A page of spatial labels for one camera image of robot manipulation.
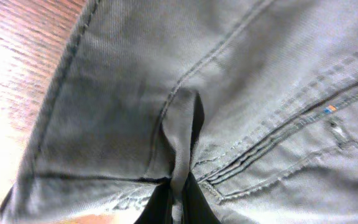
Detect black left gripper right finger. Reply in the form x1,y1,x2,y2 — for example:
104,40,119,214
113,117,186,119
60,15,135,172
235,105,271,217
181,172,221,224

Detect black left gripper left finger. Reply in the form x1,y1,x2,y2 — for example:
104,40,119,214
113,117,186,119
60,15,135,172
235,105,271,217
134,183,173,224

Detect grey shorts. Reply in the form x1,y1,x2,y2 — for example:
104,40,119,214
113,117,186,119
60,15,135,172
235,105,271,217
0,0,358,223

